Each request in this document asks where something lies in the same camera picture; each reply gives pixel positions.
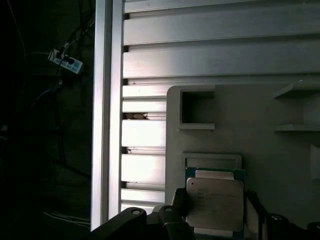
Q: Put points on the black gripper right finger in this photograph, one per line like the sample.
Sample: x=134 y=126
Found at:
x=275 y=227

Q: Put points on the grey parts rack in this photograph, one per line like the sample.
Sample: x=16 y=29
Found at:
x=262 y=150

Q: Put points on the silver CPU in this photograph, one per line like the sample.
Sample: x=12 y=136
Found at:
x=215 y=200

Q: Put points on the white power strip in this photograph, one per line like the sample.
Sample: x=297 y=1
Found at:
x=68 y=64

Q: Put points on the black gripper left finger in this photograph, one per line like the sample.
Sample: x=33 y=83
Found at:
x=120 y=225

